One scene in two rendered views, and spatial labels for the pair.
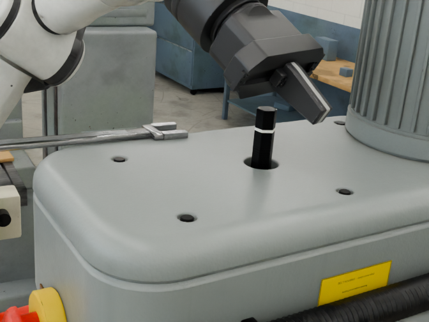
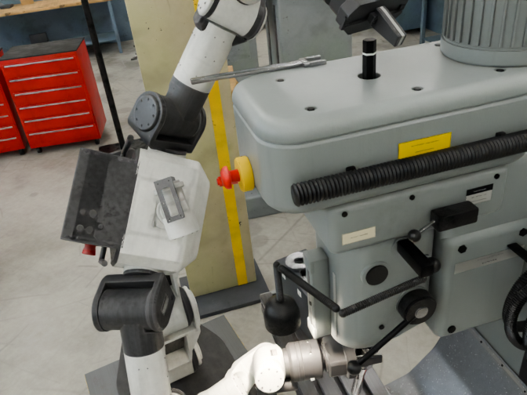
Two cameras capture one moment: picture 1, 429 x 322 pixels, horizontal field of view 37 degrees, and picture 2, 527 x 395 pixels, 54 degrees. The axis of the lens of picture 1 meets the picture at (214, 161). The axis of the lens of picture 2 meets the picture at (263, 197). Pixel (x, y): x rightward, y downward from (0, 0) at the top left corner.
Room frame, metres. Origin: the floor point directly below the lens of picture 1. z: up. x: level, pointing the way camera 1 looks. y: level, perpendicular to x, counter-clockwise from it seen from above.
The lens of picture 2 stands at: (-0.20, -0.14, 2.18)
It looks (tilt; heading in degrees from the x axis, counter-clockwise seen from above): 31 degrees down; 19
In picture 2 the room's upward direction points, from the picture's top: 6 degrees counter-clockwise
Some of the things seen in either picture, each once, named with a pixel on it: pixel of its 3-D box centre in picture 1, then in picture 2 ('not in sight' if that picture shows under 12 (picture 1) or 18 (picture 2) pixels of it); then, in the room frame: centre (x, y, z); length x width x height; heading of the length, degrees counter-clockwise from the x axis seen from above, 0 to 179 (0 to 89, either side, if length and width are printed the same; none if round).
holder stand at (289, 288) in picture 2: not in sight; (308, 292); (1.02, 0.18, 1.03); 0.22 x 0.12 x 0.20; 43
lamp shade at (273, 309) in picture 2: not in sight; (281, 310); (0.50, 0.10, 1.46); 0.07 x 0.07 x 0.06
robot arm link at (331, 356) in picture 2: not in sight; (327, 357); (0.60, 0.03, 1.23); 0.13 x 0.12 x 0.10; 23
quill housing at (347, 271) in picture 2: not in sight; (368, 271); (0.63, -0.05, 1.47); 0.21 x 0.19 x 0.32; 32
